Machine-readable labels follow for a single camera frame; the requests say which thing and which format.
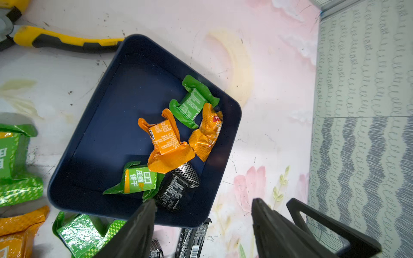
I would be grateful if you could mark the green snack packet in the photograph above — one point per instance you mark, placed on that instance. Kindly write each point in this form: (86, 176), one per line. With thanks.
(84, 235)
(192, 104)
(137, 178)
(17, 184)

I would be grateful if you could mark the yellow black pliers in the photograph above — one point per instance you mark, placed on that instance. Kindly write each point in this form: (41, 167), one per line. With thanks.
(30, 36)

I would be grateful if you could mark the small black cookie packet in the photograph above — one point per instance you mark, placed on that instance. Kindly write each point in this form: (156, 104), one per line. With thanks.
(155, 250)

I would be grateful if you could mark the dark blue storage box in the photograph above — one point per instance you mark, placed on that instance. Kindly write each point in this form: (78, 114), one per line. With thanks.
(140, 82)

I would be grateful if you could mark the orange snack packet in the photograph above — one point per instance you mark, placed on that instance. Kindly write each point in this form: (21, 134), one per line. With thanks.
(169, 151)
(204, 138)
(18, 233)

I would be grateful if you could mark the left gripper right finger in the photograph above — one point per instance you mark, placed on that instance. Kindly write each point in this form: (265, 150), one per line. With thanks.
(278, 237)

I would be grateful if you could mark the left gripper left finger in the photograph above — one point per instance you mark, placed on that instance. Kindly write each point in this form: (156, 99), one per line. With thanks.
(134, 239)

